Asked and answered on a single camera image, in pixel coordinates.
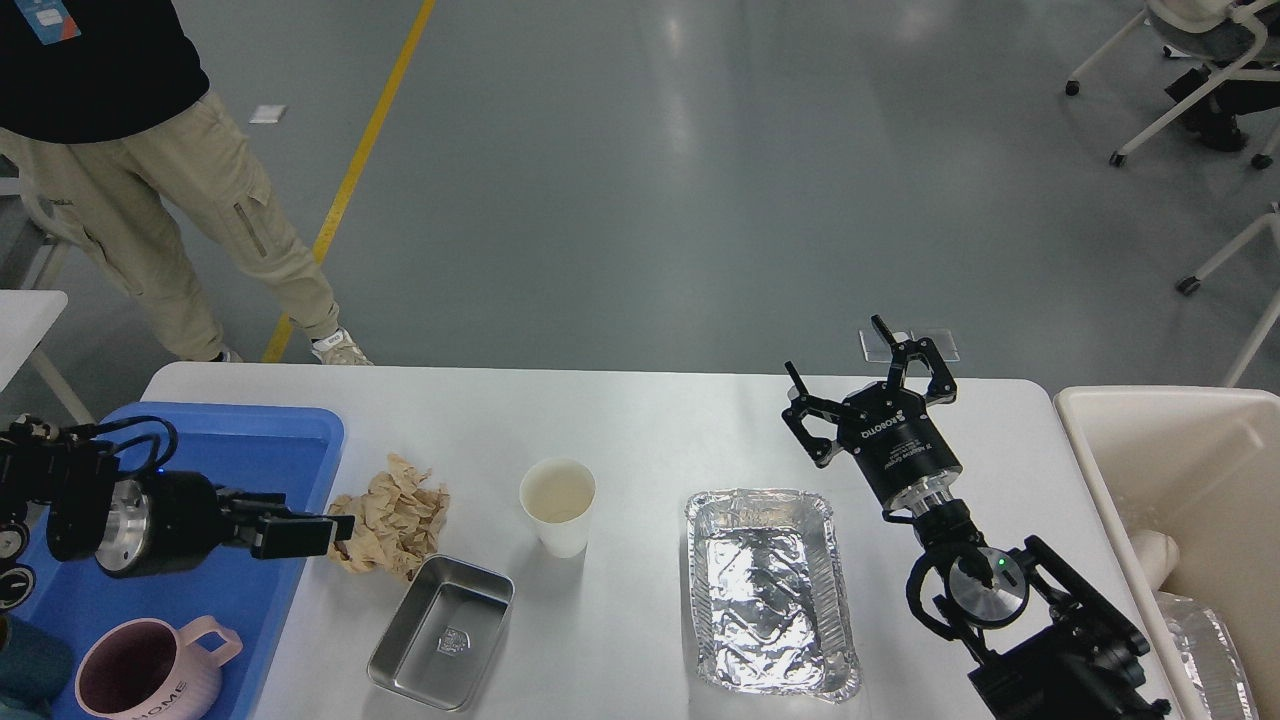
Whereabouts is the white chair left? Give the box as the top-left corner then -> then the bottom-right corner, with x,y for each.
1,173 -> 69,290

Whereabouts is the teal object at corner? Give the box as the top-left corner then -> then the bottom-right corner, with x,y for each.
1,614 -> 74,719

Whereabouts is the crumpled brown paper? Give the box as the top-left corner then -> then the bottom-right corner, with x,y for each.
326,454 -> 451,584

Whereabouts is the person in beige trousers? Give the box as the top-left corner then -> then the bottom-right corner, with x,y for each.
1,1 -> 369,366

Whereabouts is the white chair leg right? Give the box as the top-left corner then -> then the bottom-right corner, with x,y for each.
1172,201 -> 1277,388

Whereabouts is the white paper cup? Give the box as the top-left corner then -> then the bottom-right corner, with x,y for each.
518,457 -> 596,559

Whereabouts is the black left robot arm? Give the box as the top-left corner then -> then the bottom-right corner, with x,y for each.
1,414 -> 356,612

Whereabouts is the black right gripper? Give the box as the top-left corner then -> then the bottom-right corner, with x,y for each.
781,315 -> 964,511

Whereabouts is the floor socket plate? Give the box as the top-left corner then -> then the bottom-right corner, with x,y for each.
858,327 -> 960,364

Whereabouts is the beige plastic bin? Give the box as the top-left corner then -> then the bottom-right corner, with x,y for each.
1053,386 -> 1279,719

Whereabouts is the pink mug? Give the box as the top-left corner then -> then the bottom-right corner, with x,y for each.
74,615 -> 243,719

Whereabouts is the white side table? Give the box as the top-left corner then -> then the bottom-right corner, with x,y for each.
1,290 -> 96,424

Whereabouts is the aluminium foil tray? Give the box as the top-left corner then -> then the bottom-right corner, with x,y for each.
685,488 -> 861,705

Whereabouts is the foil trash in bin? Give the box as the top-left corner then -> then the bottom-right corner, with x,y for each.
1155,591 -> 1258,719

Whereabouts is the blue plastic tray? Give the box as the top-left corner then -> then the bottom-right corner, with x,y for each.
14,402 -> 344,719

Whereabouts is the white office chair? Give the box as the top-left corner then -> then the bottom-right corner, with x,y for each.
1064,1 -> 1277,167

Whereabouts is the small steel tray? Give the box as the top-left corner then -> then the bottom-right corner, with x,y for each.
366,553 -> 515,712

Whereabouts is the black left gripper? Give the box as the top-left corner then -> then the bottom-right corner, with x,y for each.
95,471 -> 356,579

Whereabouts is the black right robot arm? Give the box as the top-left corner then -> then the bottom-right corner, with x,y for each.
782,316 -> 1172,719

